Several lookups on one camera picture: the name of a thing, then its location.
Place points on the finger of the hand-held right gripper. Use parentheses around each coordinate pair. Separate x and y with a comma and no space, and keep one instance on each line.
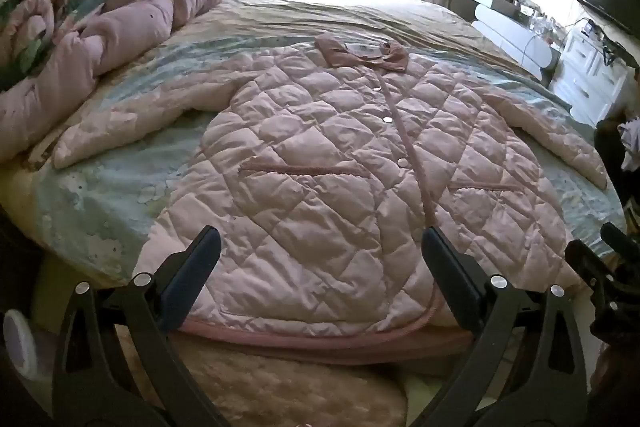
(620,238)

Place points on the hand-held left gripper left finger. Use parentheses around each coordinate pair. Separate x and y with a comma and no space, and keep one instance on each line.
(187,279)

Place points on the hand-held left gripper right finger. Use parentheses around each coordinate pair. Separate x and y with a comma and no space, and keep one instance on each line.
(452,282)

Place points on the pink quilted jacket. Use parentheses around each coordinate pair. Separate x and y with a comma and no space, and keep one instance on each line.
(320,167)

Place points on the dark cloth pile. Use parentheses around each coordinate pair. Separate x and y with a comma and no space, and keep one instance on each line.
(612,147)

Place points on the beige fluffy rug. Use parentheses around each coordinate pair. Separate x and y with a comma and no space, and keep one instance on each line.
(280,382)

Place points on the white dresser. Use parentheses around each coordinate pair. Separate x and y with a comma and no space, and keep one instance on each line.
(587,72)

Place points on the white round object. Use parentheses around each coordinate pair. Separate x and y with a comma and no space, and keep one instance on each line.
(22,347)

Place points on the pink duvet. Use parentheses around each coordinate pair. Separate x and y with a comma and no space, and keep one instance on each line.
(125,27)

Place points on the bed with patterned sheet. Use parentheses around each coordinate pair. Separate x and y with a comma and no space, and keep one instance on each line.
(300,14)

